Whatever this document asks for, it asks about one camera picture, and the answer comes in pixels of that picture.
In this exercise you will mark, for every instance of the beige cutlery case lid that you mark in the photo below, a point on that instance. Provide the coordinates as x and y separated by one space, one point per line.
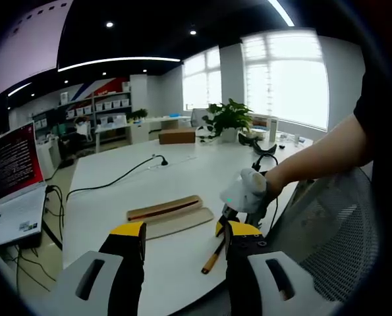
182 224

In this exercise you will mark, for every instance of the metal storage shelf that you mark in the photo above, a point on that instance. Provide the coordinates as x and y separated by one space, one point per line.
110 94

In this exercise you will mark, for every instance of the small green potted plant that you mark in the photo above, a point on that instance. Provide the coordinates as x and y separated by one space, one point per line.
138 114

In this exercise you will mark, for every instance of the black curved headband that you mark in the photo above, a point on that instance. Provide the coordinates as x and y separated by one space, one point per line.
248 141

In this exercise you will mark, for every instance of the long ceiling strip light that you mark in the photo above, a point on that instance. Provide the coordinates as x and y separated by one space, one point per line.
116 61
283 13

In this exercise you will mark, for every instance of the grey mesh office chair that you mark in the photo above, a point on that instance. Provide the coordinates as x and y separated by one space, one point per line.
340 230

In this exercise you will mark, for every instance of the large green potted plant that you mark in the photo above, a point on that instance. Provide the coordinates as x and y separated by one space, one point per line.
230 115

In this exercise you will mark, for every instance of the white long workbench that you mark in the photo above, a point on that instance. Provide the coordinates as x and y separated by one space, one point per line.
169 119

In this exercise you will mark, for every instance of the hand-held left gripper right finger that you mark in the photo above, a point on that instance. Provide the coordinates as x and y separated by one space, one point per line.
245 263

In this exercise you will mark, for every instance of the round ceiling spotlight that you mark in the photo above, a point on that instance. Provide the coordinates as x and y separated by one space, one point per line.
193 32
109 24

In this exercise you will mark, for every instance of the brown cardboard box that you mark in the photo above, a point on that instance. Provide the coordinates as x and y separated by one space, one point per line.
177 136

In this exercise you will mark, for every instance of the beige cutlery case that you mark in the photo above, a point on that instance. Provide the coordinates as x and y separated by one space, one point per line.
139 214

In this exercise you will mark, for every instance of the wide bright window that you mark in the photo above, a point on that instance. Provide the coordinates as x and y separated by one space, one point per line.
288 85

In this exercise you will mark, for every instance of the narrow bright window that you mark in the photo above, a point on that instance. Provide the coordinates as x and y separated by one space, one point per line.
202 82

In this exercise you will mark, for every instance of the grey desk chair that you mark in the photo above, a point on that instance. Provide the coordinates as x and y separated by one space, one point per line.
197 116

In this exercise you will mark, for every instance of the row of white storage bins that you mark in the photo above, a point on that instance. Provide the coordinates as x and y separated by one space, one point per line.
100 106

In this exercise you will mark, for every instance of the white tall canister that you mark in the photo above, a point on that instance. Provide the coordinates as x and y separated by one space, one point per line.
273 130

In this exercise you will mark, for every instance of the person's black shirt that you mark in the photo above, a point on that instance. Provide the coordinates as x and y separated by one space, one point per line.
380 115

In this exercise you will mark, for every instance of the white laptop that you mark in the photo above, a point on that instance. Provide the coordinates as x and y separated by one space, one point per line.
14 161

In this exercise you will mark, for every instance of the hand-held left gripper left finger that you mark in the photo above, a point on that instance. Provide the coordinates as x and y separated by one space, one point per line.
126 263

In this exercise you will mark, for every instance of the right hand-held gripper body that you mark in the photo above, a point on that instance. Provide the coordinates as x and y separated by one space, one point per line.
245 191

